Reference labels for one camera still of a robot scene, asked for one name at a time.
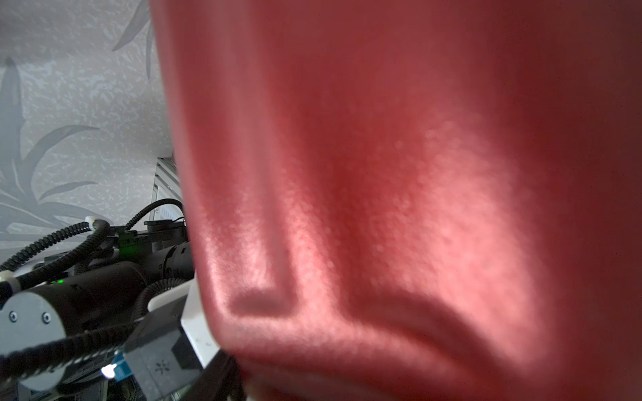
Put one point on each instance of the red hard-shell suitcase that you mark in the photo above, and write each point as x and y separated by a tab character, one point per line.
413	200

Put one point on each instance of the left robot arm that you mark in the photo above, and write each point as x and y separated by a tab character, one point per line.
101	312

